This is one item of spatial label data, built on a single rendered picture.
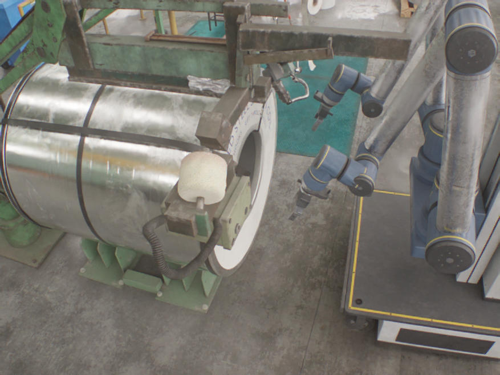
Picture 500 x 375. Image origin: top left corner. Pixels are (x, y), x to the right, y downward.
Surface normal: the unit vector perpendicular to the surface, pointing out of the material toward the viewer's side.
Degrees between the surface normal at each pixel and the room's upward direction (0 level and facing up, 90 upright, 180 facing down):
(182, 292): 0
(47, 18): 90
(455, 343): 90
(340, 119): 0
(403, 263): 0
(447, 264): 90
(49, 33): 90
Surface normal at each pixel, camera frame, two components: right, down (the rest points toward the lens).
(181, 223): -0.32, 0.65
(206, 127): -0.22, -0.27
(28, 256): -0.05, -0.74
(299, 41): -0.08, 0.67
